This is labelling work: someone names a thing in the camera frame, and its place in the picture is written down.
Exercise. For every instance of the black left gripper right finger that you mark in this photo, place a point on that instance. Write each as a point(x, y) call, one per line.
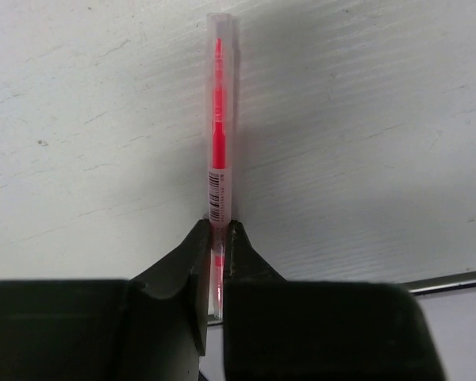
point(276, 329)

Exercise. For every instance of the metal table edge rail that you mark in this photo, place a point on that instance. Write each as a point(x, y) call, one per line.
point(454, 282)

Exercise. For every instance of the pink thin pen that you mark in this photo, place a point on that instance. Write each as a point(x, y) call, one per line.
point(220, 80)

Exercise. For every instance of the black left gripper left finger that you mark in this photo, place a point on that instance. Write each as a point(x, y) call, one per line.
point(150, 327)

